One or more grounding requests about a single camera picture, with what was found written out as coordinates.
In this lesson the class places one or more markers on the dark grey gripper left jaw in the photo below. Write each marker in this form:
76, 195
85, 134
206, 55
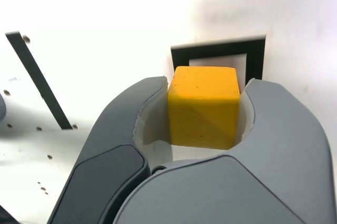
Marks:
105, 160

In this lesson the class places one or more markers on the black tape strip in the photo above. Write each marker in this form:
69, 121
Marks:
39, 81

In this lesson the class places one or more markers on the black tape square outline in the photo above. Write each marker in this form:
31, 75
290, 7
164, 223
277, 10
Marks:
216, 50

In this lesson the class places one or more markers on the yellow cube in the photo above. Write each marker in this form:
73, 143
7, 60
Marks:
202, 113

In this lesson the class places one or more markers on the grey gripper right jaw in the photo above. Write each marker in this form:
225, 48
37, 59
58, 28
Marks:
263, 181

